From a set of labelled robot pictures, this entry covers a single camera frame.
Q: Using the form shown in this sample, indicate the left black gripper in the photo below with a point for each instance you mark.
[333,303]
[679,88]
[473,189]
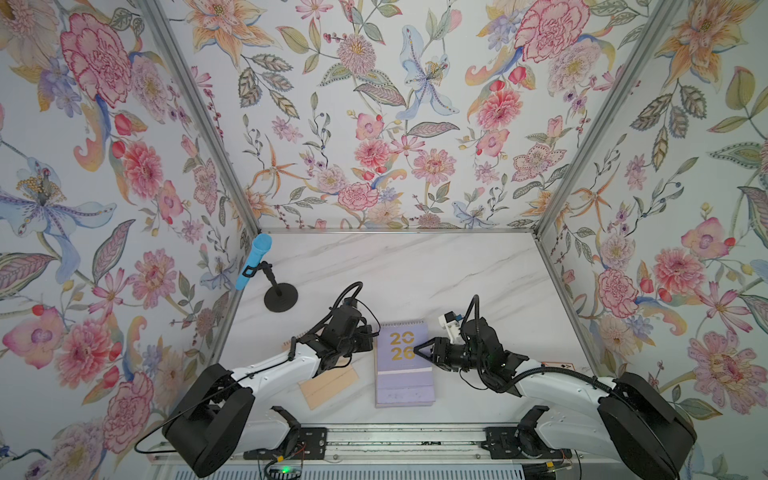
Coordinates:
[366,332]

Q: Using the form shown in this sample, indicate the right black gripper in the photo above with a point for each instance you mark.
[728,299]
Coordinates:
[441,348]

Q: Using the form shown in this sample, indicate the purple calendar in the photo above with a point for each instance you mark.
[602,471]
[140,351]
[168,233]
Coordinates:
[402,378]

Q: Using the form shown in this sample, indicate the peach calendar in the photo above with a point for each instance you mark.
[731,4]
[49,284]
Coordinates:
[321,389]

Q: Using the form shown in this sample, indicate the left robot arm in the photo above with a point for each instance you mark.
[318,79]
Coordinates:
[229,412]

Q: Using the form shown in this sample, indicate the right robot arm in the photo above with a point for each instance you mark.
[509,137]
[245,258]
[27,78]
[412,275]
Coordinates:
[623,419]

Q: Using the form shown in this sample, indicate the orange card box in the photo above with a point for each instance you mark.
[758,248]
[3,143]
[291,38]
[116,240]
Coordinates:
[560,365]

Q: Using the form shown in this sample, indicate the blue microphone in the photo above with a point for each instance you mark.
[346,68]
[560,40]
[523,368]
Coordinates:
[260,246]

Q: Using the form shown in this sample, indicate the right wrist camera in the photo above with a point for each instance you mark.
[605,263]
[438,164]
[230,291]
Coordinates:
[451,323]

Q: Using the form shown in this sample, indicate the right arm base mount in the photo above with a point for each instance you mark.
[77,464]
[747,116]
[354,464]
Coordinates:
[513,443]

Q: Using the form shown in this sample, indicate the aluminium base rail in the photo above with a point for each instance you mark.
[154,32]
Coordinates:
[423,443]

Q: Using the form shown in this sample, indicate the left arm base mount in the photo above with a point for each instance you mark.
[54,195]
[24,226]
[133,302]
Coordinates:
[304,443]

